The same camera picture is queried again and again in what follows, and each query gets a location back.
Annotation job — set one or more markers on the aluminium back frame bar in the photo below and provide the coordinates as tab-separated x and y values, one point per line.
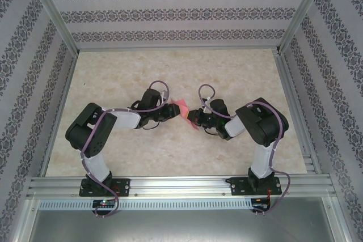
181	48

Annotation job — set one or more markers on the grey sheet metal tray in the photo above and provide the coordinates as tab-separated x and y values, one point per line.
181	225

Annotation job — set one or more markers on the aluminium mounting rail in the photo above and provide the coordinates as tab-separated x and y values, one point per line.
181	186

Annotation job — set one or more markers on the aluminium frame post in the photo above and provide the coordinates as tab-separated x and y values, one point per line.
51	9
303	9

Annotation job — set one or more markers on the pink paper sheet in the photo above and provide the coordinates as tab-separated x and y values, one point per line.
181	106

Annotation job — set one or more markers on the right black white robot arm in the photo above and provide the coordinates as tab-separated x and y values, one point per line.
263	123

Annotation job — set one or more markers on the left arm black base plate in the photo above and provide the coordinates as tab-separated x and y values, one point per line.
124	186

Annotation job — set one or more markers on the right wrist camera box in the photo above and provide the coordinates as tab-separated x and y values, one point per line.
204	109

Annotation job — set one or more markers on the aluminium frame leg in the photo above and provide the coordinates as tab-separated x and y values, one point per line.
24	222
339	219

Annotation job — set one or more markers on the aluminium side rail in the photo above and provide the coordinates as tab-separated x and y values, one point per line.
61	111
289	91

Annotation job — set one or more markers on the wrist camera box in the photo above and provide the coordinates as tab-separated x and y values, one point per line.
163	97
204	109

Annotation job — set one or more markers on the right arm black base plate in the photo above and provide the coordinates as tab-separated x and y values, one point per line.
236	186

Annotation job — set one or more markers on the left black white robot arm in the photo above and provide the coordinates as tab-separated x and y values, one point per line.
90	131

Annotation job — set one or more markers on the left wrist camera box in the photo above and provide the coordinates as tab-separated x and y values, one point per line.
163	97

